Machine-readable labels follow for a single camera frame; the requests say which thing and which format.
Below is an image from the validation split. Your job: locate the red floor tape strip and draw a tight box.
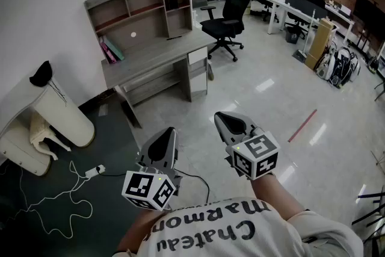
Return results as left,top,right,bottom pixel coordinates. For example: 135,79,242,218
287,108,318,143

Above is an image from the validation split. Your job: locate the white power strip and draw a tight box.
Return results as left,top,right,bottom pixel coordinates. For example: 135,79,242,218
84,164,106,179

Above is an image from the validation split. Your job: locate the large black wall screen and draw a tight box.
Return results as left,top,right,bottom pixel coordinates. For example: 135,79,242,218
352,0,385,29

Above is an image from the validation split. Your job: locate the person's right forearm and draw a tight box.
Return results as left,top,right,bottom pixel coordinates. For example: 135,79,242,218
251,172,305,221

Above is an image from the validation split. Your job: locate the black cloth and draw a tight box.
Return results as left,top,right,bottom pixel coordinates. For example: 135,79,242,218
29,60,53,88

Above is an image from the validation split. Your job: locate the black desk divider panel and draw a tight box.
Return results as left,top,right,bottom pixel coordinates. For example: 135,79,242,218
285,0,328,20

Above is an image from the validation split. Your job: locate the white cable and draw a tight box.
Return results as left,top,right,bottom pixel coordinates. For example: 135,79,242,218
0,159,94,240

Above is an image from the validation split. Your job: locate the teal book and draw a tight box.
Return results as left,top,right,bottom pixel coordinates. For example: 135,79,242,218
103,36,125,61

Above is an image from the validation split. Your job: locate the black metal stand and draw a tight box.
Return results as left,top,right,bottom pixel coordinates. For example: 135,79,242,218
351,185,385,245

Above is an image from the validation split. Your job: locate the long white office desk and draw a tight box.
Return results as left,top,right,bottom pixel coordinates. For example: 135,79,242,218
249,0,356,43

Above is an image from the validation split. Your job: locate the person's white printed shirt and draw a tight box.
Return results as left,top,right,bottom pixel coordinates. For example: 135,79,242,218
112,197,365,257

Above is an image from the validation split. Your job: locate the person's left forearm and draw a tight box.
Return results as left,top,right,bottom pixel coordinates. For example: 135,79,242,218
116,206,169,254

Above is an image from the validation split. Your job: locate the white and black bag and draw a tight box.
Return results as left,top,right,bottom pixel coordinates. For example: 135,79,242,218
330,46,362,89
313,45,338,81

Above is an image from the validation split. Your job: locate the tall cardboard box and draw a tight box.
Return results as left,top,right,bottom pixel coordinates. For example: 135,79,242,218
304,18,335,70

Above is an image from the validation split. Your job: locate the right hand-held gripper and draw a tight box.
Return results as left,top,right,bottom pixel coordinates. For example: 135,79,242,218
214,111,281,181

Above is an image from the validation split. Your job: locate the black waste bin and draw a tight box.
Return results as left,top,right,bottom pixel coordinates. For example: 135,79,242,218
285,27,299,45

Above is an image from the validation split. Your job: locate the long-handled dustpan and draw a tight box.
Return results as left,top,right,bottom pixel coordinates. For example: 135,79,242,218
292,8,317,63

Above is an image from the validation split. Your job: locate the black thread bundle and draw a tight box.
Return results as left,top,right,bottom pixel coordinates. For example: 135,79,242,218
47,77,68,108

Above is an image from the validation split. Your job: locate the black swivel chair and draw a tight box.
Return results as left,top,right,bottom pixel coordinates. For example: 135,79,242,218
283,11,311,40

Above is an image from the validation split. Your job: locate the grey wooden desk with hutch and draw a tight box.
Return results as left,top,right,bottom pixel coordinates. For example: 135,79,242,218
84,0,216,129

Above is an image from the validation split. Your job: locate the black office chair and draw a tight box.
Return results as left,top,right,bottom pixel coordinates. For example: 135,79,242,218
200,0,252,63

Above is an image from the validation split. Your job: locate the cream ornate stool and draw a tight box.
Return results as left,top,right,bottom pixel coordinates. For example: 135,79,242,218
29,113,72,161

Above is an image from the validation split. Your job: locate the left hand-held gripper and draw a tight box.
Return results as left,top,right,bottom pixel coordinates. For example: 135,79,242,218
122,127,183,211

